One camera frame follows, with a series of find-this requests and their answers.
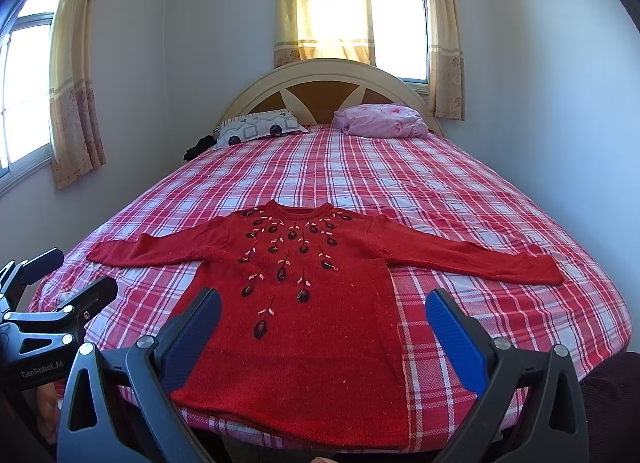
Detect yellow curtain centre left panel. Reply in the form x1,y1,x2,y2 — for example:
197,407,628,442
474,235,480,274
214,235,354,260
273,0,375,67

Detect red white plaid bedspread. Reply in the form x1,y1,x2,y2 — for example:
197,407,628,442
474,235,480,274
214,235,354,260
29,126,632,452

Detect yellow curtain side window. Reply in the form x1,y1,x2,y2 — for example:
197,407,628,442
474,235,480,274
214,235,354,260
49,0,106,190

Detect person's left hand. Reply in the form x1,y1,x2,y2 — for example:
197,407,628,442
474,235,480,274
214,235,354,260
36,383,61,445

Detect side window frame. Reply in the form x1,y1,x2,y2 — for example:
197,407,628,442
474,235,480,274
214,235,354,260
1,0,60,193

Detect yellow curtain panel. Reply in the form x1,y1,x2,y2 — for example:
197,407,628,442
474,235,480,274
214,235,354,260
273,0,375,67
427,0,465,120

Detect black cloth beside bed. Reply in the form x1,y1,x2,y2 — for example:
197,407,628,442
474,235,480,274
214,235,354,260
182,134,217,162

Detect cream wooden headboard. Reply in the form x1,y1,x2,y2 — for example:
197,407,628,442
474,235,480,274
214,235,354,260
220,59,444,136

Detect yellow curtain centre right panel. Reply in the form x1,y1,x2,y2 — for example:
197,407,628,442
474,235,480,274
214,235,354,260
427,0,465,120

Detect pink pillow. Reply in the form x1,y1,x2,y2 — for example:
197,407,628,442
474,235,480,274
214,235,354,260
333,104,430,139

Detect grey patterned pillow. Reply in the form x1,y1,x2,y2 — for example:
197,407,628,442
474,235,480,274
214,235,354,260
215,110,307,149

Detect red embroidered knit sweater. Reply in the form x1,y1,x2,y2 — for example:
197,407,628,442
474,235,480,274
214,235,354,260
88,202,563,450

